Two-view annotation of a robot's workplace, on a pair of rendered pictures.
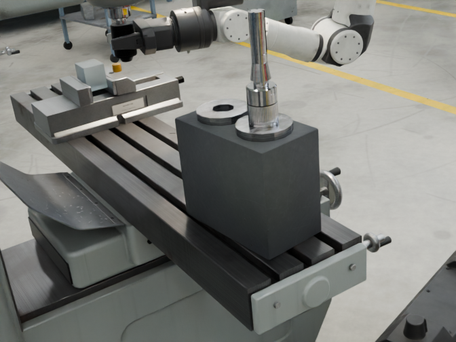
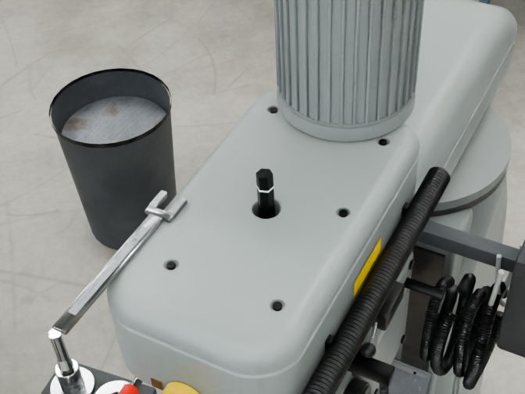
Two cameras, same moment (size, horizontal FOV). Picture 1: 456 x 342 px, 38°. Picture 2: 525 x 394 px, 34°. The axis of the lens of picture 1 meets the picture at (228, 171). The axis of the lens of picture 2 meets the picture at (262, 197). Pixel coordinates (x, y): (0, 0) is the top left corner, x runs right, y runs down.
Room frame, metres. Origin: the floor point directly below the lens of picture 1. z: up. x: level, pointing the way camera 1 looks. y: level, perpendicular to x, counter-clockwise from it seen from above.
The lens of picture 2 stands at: (2.06, -0.20, 2.68)
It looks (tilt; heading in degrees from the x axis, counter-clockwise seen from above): 44 degrees down; 151
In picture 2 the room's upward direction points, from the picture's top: 4 degrees counter-clockwise
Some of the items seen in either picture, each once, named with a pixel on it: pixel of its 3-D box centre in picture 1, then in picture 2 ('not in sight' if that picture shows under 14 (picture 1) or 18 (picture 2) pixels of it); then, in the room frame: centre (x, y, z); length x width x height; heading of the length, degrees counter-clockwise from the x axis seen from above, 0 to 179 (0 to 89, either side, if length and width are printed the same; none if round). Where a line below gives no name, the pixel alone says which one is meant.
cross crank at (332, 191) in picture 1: (317, 194); not in sight; (1.62, -0.24, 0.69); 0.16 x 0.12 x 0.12; 121
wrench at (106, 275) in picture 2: not in sight; (120, 259); (1.34, -0.01, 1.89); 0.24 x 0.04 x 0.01; 120
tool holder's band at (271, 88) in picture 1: (261, 87); (66, 369); (0.95, -0.06, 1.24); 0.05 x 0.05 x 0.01
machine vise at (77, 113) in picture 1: (106, 96); not in sight; (1.58, 0.28, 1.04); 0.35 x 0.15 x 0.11; 120
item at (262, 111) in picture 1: (262, 106); (69, 377); (0.95, -0.06, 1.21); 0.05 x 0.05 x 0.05
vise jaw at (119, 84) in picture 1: (114, 80); not in sight; (1.59, 0.26, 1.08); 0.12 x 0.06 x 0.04; 30
